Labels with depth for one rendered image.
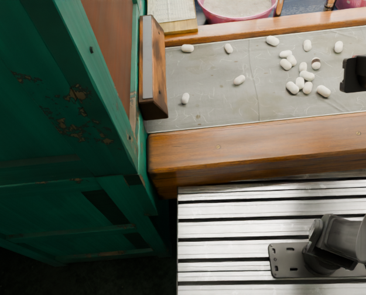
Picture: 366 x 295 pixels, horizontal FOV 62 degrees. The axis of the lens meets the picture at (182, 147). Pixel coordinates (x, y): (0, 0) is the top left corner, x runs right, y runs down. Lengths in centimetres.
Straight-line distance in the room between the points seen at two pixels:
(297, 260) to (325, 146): 25
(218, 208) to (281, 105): 30
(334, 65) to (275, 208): 43
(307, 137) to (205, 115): 25
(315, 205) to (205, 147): 29
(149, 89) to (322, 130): 40
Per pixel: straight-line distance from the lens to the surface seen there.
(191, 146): 70
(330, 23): 103
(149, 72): 72
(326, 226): 60
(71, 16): 36
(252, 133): 72
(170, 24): 97
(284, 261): 71
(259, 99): 81
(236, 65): 89
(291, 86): 83
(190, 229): 72
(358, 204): 81
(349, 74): 66
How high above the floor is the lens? 136
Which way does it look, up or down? 59 degrees down
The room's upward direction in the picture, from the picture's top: 9 degrees counter-clockwise
